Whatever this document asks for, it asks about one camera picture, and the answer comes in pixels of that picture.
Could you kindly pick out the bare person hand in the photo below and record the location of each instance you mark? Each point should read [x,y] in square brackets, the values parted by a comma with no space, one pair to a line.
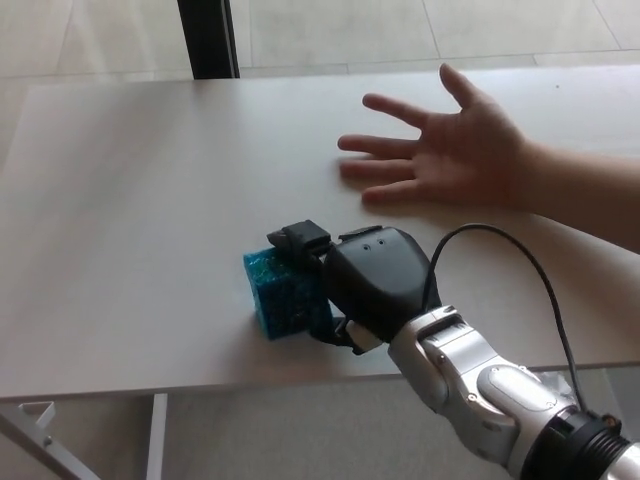
[450,150]

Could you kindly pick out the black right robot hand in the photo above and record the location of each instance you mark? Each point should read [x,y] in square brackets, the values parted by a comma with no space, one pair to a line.
[375,285]

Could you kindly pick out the blue textured cube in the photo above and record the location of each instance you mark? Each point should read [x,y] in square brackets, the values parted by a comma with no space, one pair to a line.
[285,305]

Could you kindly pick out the bare person forearm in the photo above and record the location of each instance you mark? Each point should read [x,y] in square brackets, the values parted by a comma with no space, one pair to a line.
[585,195]

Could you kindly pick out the white vertical table leg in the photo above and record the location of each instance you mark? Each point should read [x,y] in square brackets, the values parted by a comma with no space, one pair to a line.
[156,437]

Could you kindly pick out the white diagonal table brace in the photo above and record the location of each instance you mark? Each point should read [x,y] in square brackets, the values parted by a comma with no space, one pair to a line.
[35,447]

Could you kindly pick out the black vertical post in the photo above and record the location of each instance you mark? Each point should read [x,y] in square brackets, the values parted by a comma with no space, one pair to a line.
[205,37]

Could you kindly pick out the white metal bracket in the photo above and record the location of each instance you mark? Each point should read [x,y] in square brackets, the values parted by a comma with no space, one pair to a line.
[37,415]

